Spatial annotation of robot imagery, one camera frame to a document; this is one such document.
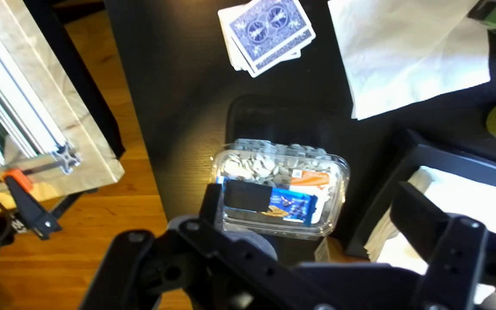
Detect black napkin holder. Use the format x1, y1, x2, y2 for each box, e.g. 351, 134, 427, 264
344, 128, 496, 260

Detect white napkin stack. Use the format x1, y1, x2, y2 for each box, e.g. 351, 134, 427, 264
365, 164, 496, 307

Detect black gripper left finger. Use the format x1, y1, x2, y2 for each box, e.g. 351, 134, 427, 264
81, 183, 313, 310

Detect aluminium extrusion frame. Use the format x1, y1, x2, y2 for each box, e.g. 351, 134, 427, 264
0, 0, 82, 174

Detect blue and black snack packet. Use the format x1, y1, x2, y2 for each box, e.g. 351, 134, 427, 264
222, 179, 320, 227

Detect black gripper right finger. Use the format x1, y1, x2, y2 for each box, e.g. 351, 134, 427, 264
389, 181, 487, 310

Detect flat white paper napkin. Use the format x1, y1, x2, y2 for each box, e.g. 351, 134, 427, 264
325, 0, 492, 122

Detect clear plastic food box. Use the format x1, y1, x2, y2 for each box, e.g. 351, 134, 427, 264
210, 136, 351, 240

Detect blue backed card deck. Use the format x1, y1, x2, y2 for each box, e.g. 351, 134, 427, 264
217, 0, 317, 79

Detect orange and black clamp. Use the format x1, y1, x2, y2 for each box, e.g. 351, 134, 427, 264
3, 167, 63, 240

